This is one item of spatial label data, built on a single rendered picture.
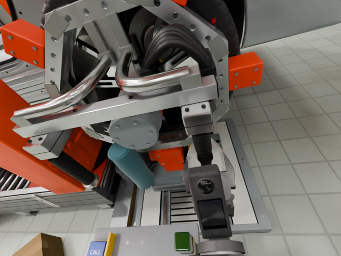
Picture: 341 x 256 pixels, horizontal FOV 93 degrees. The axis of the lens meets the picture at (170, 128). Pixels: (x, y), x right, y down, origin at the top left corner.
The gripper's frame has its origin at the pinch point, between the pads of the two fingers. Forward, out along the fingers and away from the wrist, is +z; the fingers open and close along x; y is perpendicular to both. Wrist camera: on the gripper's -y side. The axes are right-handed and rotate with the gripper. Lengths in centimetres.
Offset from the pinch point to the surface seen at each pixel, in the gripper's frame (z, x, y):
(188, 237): -15.4, -7.5, 17.0
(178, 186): 21, -21, 69
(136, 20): 68, -22, -14
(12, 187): 29, -152, 58
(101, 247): -14, -44, 35
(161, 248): -14.8, -21.3, 38.0
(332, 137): 50, 87, 82
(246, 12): 58, 26, -7
